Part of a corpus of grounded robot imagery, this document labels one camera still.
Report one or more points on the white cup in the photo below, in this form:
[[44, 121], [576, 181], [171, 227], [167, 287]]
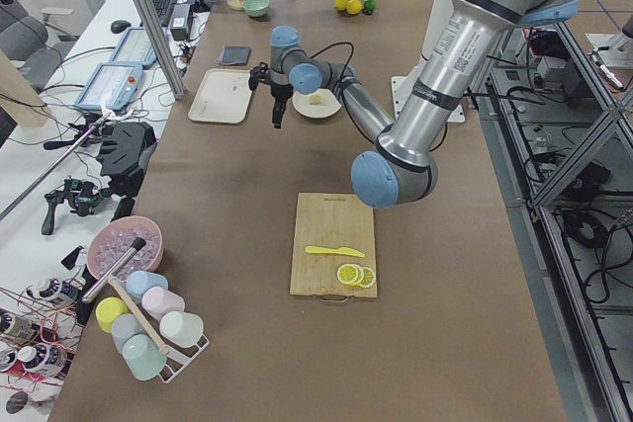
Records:
[[182, 328]]

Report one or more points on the bamboo cutting board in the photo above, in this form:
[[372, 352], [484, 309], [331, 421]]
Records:
[[331, 220]]

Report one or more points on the white cup rack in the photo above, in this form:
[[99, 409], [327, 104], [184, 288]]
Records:
[[178, 359]]

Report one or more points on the lemon slice front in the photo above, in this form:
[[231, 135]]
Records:
[[350, 274]]

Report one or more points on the aluminium frame post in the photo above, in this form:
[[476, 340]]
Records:
[[161, 47]]

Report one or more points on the grey cup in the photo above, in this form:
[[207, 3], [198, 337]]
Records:
[[123, 329]]

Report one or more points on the lower yellow lemon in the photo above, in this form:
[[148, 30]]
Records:
[[354, 7]]

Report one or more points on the black computer mouse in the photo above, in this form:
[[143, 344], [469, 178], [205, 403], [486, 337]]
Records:
[[119, 26]]

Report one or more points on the upper yellow lemon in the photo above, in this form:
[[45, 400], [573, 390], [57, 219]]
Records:
[[340, 5]]

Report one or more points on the lemon slice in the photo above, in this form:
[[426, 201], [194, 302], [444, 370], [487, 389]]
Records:
[[350, 274], [368, 279]]

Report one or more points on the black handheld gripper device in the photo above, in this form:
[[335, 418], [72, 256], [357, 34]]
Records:
[[83, 197]]

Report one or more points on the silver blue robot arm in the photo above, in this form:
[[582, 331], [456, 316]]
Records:
[[401, 168]]

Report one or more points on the folded grey cloth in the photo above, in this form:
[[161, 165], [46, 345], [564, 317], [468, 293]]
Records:
[[234, 55]]

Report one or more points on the pink cup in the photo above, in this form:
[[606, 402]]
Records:
[[158, 301]]

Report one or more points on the yellow lemon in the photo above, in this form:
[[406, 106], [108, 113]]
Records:
[[354, 7], [340, 5]]

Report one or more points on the teach pendant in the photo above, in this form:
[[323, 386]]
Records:
[[134, 46], [110, 88]]

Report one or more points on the cream round plate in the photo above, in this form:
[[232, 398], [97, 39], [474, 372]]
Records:
[[320, 104]]

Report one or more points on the black tripod mount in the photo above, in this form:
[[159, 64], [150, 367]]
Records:
[[124, 156]]

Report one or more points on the mint green cup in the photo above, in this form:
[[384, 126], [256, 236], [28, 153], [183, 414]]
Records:
[[143, 357]]

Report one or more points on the lemon slice back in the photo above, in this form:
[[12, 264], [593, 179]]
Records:
[[368, 279]]

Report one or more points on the metal scoop with black tip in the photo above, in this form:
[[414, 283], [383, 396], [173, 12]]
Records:
[[89, 295]]

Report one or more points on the blue cup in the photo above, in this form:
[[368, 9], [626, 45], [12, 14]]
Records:
[[138, 282]]

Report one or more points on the cream rabbit tray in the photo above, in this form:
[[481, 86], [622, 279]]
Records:
[[222, 98]]

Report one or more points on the pink bowl of ice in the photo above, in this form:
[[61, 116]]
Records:
[[118, 237]]

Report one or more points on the rear teach pendant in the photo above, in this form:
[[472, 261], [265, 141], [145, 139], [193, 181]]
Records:
[[134, 46]]

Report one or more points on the mint green bowl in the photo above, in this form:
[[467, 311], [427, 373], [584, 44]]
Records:
[[256, 8]]

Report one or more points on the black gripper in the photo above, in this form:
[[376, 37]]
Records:
[[280, 91]]

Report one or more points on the yellow plastic knife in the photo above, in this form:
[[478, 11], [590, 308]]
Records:
[[339, 251]]

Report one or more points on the front teach pendant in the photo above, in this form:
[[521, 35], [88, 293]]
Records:
[[110, 88]]

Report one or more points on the yellow cup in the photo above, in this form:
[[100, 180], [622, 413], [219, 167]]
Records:
[[108, 310]]

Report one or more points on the green lime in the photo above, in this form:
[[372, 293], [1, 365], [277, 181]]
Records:
[[369, 6]]

